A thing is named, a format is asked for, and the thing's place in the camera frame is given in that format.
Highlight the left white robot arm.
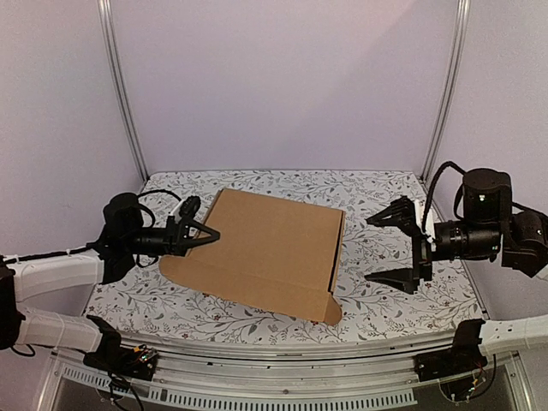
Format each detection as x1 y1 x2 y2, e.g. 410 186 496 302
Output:
1 193 220 372

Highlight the aluminium corner post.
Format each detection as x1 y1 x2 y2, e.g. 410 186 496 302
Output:
420 0 471 182
97 0 150 182

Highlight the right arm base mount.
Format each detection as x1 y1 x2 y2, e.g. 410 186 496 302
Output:
413 346 488 403

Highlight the left aluminium corner post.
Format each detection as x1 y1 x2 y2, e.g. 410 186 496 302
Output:
97 0 150 182

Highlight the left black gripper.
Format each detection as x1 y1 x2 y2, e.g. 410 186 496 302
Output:
123 214 222 268

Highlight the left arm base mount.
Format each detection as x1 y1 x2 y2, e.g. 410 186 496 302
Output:
83 335 158 381

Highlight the floral patterned table mat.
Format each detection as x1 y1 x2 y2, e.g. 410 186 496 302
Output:
83 169 485 346

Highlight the brown cardboard box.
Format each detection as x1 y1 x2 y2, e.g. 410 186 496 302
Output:
159 188 346 325

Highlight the black camera cable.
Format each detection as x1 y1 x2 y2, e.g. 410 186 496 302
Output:
421 161 468 232
134 189 183 232

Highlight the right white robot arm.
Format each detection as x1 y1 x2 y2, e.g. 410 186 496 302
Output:
367 162 547 373

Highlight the right black camera cable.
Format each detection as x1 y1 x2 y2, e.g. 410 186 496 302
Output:
421 161 468 232

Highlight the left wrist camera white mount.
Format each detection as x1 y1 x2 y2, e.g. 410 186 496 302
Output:
166 195 201 233

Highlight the left black camera cable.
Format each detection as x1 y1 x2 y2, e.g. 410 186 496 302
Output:
134 189 183 232

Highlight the right aluminium corner post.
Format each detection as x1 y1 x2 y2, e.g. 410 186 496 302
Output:
420 0 471 182

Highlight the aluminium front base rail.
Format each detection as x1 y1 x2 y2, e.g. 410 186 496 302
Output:
36 332 535 410

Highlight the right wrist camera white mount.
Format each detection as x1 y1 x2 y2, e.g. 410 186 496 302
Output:
413 200 437 253

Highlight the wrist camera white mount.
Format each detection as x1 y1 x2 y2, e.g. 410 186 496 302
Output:
413 200 437 253
166 195 201 233

